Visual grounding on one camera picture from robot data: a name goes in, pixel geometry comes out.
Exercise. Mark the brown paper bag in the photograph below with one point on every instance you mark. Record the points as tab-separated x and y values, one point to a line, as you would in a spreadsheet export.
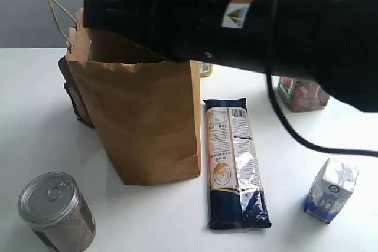
145	109

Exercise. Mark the yellow bottle white cap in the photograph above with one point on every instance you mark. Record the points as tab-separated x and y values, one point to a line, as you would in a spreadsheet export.
206	69

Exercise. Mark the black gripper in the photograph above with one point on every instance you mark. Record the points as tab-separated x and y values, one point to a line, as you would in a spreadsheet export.
178	29

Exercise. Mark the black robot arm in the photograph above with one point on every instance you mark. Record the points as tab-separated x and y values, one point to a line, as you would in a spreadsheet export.
333	42

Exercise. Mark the dark brown package behind bag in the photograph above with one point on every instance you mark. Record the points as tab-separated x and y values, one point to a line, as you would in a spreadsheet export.
74	94

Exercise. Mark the blue white milk carton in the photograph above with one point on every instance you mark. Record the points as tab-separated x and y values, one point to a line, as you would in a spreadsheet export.
331	189

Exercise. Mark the clear jar yellow lid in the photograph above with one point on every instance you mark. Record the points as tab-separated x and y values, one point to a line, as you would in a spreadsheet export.
302	95

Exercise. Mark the clear can metal lid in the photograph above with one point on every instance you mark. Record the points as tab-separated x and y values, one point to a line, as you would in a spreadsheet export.
56	211

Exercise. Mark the spaghetti pasta package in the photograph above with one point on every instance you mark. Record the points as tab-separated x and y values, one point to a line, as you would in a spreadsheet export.
236	194

